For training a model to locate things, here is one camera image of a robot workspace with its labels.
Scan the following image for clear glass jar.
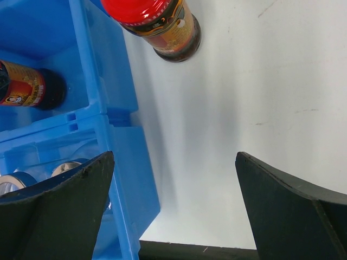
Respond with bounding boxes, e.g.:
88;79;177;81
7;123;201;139
50;158;112;212
1;171;37;195

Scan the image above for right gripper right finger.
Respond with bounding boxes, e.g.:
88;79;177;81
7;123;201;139
235;152;346;259

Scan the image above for blue three-compartment plastic bin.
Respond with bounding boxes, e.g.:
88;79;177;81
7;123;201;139
1;1;160;259

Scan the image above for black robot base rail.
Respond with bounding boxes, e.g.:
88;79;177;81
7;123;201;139
139;240;259;260

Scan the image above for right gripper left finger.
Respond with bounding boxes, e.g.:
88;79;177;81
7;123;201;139
1;151;114;259

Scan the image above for red-lid sauce jar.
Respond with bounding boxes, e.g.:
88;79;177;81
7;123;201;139
101;0;202;62
1;60;67;111

